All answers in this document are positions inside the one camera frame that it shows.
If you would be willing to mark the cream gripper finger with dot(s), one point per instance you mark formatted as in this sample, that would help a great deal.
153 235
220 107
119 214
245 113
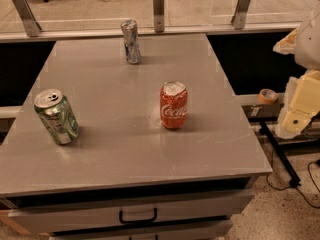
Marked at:
287 44
301 104

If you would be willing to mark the green soda can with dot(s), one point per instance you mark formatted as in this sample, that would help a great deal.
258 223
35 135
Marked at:
56 114

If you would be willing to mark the red Coca-Cola can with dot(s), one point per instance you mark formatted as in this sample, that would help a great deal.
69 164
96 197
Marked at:
173 104

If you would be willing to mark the silver blue Red Bull can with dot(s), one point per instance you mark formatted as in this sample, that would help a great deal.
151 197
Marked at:
130 34

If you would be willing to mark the orange tape roll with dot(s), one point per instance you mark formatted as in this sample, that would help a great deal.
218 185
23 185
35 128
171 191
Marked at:
267 96

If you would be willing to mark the black metal stand leg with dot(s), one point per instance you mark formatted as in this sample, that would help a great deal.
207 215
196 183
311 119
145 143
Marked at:
295 180

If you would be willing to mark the lower grey drawer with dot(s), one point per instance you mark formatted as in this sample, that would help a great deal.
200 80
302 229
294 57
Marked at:
197 230

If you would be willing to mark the grey drawer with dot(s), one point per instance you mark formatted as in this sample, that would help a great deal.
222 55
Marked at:
105 213
197 230

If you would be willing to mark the upper grey drawer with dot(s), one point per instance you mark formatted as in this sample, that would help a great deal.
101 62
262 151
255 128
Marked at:
105 213

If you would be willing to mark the right metal railing bracket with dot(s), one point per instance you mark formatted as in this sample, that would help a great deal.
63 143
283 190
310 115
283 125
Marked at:
239 18

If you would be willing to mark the metal railing bracket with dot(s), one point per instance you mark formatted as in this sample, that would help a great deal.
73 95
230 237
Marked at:
239 18
32 28
158 13

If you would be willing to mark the middle metal railing bracket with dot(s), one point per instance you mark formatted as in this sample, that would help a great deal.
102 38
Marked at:
158 13

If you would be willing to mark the black upper drawer handle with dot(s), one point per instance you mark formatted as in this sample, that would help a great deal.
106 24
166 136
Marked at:
127 217

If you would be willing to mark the left metal railing bracket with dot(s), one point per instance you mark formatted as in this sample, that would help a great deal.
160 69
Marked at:
32 28

